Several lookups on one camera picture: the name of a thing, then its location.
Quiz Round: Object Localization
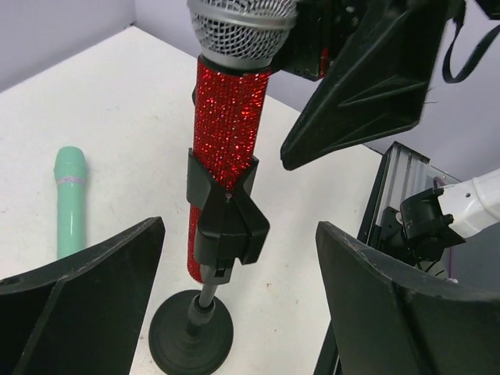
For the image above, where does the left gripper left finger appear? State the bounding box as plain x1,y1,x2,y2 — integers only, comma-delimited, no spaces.
1,217,165,374

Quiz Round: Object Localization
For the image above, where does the teal microphone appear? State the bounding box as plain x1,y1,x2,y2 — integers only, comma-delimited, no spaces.
54,146,88,259

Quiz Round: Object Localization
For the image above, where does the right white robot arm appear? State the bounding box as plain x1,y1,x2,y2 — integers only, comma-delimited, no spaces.
280,1,499,265

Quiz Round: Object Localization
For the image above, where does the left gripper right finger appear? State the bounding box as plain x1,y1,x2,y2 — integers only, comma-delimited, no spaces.
316,221,499,374

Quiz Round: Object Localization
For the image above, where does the black round-base clip stand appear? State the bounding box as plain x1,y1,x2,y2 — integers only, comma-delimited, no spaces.
148,153,270,374

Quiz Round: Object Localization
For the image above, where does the red glitter microphone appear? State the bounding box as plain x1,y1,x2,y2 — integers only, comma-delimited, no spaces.
187,1,298,283

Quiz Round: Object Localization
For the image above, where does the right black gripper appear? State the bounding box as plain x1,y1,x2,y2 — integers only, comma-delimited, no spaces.
273,1,448,170

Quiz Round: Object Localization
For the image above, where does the aluminium rail frame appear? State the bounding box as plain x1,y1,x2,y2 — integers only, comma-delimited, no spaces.
357,141,457,250

